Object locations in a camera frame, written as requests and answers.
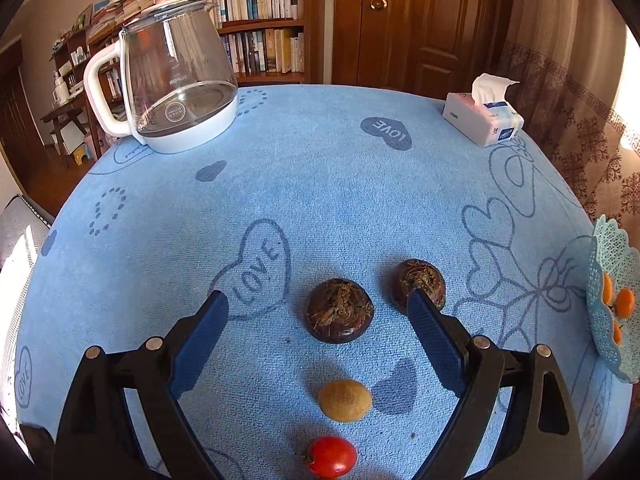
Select glass kettle white handle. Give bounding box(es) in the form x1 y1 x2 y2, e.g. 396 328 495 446
84 0 239 154

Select brown wooden door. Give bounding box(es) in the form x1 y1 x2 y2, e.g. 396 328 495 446
331 0 514 99

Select large orange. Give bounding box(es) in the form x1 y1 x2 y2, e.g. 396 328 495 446
613 321 623 346

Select small wooden side table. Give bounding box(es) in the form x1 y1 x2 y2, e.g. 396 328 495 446
40 93 102 165

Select dark water chestnut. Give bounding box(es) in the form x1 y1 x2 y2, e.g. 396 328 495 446
392 259 446 314
305 278 374 344

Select red cherry tomato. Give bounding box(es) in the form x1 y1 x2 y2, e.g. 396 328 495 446
305 436 358 479

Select orange fruit at basket edge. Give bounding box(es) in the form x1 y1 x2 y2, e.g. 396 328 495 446
602 273 613 307

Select mint lattice fruit basket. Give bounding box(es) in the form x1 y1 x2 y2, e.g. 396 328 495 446
587 217 639 384

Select blue patterned tablecloth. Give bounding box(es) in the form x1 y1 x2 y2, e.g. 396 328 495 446
14 86 631 479

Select grey white cushion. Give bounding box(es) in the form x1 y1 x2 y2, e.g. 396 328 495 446
0 194 56 321

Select tan longan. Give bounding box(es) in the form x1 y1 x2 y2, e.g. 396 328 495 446
318 379 372 422

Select patterned beige curtain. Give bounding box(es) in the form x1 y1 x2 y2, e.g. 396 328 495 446
495 0 639 246

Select white tissue pack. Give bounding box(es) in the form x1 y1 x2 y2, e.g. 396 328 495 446
442 73 524 148

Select orange kumquat in basket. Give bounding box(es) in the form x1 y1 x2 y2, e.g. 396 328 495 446
614 288 636 320

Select wooden bookshelf with books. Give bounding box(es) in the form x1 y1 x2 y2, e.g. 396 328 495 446
49 0 327 111

